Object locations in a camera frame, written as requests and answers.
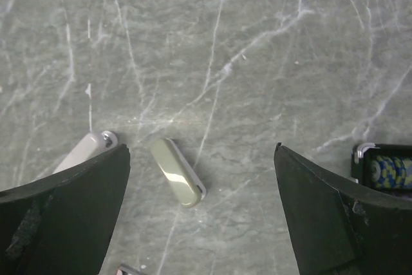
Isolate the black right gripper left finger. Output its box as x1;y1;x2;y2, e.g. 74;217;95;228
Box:
1;144;131;274

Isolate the beige green stapler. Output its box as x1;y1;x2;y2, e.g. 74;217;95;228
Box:
150;138;207;207

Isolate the black poker chip case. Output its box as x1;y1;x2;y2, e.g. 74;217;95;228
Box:
351;142;411;200

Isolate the white stapler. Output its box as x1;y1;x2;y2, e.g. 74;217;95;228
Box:
53;131;118;174

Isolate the staple strip pack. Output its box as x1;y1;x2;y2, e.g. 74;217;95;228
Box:
115;263;145;275

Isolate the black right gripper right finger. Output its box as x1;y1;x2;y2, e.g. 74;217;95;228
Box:
274;144;411;274

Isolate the blue yellow poker chip roll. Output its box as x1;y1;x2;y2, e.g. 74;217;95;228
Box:
370;155;411;190

